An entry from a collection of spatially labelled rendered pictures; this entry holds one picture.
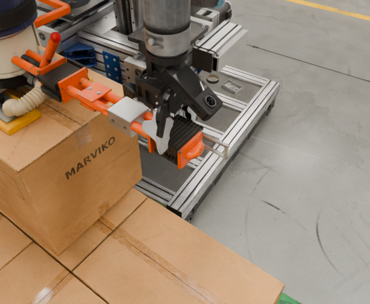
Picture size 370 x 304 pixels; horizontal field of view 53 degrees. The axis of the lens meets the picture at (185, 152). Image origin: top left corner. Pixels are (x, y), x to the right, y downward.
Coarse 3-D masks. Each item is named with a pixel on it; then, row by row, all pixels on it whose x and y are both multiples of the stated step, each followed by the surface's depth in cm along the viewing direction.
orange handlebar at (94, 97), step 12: (48, 0) 120; (60, 12) 115; (36, 24) 110; (12, 60) 96; (24, 60) 95; (36, 60) 96; (36, 72) 92; (84, 84) 88; (96, 84) 87; (72, 96) 87; (84, 96) 84; (96, 96) 84; (108, 96) 85; (96, 108) 83; (108, 108) 82; (144, 120) 81; (144, 132) 77; (192, 156) 73
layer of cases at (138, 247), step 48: (0, 240) 135; (96, 240) 135; (144, 240) 135; (192, 240) 135; (0, 288) 122; (48, 288) 122; (96, 288) 122; (144, 288) 122; (192, 288) 122; (240, 288) 122
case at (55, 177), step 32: (0, 128) 97; (32, 128) 97; (64, 128) 98; (96, 128) 104; (0, 160) 91; (32, 160) 90; (64, 160) 99; (96, 160) 110; (128, 160) 125; (0, 192) 112; (32, 192) 94; (64, 192) 105; (96, 192) 118; (32, 224) 111; (64, 224) 111
